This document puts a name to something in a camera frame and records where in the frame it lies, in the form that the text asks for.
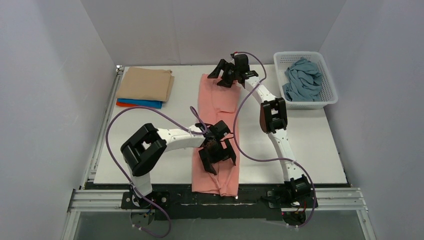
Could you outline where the pink t-shirt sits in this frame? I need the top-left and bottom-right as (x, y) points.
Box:
(191, 74), (241, 197)

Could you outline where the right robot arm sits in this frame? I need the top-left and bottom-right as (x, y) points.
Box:
(208, 54), (314, 208)

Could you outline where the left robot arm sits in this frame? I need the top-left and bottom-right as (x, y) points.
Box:
(120, 120), (238, 197)

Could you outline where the white plastic basket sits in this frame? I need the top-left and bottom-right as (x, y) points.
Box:
(273, 51), (338, 110)

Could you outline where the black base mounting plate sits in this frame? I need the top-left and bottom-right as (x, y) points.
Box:
(120, 183), (319, 221)

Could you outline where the teal crumpled t-shirt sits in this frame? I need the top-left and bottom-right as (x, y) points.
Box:
(282, 57), (323, 102)

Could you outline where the blue folded t-shirt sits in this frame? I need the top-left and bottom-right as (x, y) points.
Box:
(116, 98), (163, 109)

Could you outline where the tan folded t-shirt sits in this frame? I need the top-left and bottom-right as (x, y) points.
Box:
(116, 67), (174, 102)

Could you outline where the orange folded t-shirt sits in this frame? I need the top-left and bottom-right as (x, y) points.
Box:
(115, 101), (151, 108)

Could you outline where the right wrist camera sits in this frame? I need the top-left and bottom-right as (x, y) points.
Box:
(231, 52), (259, 84)

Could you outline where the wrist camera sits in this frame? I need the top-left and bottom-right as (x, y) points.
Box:
(231, 52), (259, 84)
(195, 120), (232, 141)

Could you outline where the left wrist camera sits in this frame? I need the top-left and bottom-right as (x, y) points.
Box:
(195, 120), (232, 141)

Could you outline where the aluminium frame rail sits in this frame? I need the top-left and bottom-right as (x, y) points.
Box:
(62, 187), (376, 240)

